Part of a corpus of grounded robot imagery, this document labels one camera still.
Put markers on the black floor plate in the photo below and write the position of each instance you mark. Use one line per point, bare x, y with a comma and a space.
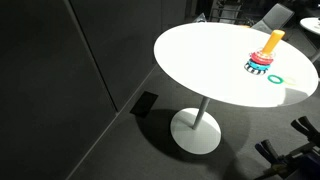
144, 104

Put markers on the grey chair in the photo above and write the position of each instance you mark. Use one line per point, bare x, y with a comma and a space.
275, 16

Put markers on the small white round table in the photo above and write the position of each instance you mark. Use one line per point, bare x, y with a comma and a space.
311, 25

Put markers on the white table pedestal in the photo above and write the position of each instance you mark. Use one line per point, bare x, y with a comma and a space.
196, 140

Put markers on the dark metal frame chair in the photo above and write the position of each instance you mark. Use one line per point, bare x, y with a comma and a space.
230, 13

